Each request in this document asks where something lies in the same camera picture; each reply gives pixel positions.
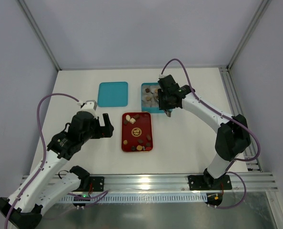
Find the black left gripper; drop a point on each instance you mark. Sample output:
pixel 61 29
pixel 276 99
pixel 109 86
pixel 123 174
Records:
pixel 101 131

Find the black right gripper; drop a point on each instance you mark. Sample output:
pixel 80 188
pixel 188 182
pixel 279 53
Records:
pixel 165 102

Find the brown square chocolate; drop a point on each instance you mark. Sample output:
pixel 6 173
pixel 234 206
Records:
pixel 136 117

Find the metal tongs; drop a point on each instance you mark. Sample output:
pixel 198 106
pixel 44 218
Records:
pixel 168 112

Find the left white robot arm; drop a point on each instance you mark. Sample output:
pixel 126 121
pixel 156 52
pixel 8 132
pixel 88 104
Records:
pixel 26 206

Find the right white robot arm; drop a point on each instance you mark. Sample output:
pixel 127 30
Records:
pixel 232 137

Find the white square chocolate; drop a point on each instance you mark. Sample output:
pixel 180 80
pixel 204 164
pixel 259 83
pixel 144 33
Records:
pixel 132 120

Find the white paper cup liner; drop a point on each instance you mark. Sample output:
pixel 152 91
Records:
pixel 143 97
pixel 143 89
pixel 154 99
pixel 146 105
pixel 153 87
pixel 154 105

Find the teal square tin box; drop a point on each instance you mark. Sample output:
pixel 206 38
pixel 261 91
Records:
pixel 151 110

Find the red rectangular tray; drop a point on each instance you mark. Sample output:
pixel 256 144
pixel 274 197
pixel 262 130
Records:
pixel 139 130

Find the teal tin lid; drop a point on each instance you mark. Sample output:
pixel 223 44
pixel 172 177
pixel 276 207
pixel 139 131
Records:
pixel 113 94

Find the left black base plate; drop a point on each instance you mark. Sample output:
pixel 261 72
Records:
pixel 96 184

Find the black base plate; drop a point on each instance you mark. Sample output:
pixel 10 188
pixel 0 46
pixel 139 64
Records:
pixel 202 183
pixel 96 184

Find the right side aluminium rail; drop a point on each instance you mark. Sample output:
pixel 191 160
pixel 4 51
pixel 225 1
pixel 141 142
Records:
pixel 236 109

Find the aluminium rail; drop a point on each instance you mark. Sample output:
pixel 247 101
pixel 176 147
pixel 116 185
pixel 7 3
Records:
pixel 236 109
pixel 254 182

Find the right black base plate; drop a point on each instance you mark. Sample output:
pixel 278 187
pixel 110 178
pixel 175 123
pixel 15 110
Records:
pixel 202 183

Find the white slotted cable duct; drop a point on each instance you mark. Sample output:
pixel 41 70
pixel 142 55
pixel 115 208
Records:
pixel 128 198

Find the aluminium front rail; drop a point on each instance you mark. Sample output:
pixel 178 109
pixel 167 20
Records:
pixel 254 182

